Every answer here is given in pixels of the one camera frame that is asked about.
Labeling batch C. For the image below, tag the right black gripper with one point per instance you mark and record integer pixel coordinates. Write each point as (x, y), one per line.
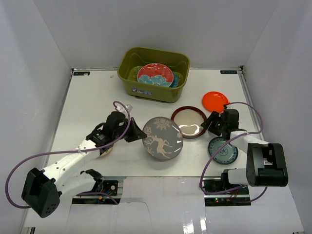
(214, 117)

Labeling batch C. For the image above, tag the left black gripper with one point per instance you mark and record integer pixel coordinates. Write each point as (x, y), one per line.
(132, 130)

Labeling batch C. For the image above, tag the grey plate with deer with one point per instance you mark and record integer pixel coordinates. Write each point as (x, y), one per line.
(164, 139)

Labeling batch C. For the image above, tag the teal scalloped plate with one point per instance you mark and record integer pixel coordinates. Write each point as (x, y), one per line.
(176, 82)

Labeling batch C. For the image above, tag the red plate with teal flower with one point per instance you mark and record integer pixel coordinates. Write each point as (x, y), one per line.
(156, 74)

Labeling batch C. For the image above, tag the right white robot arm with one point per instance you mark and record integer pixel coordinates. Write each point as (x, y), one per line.
(265, 162)

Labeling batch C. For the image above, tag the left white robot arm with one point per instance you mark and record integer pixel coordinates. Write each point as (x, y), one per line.
(44, 189)

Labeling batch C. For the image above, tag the olive green plastic bin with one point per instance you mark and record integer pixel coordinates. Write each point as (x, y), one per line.
(137, 57)

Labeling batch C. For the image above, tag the orange plastic plate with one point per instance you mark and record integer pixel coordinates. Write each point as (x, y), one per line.
(214, 101)

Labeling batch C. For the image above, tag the dark red rimmed plate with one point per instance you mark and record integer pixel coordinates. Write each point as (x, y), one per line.
(189, 120)

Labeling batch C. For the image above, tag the cream plate with small flowers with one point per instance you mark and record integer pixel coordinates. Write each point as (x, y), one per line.
(105, 151)

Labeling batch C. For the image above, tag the blue patterned small plate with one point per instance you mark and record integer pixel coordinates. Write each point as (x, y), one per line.
(227, 154)

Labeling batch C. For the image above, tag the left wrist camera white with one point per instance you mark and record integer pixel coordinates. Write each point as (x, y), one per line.
(125, 109)

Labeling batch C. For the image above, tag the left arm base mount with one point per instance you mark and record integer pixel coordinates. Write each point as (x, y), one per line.
(105, 193)

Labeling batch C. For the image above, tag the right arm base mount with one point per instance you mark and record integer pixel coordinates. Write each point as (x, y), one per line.
(240, 197)

